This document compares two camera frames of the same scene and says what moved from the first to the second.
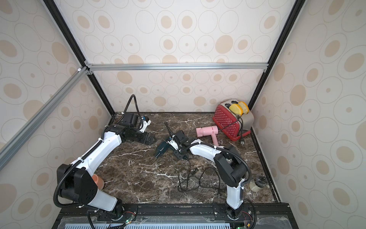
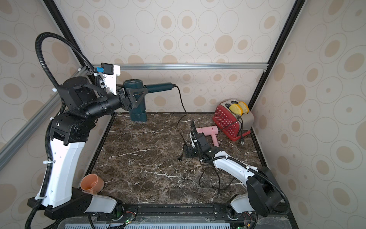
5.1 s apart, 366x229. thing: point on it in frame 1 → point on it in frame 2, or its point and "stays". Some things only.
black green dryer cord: [188, 179] → [180, 158]
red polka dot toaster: [232, 125] stays
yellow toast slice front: [236, 109] stays
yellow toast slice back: [244, 107] stays
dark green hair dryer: [161, 148] → [138, 113]
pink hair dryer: [210, 130] stays
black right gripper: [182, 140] → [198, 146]
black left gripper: [145, 139] → [129, 100]
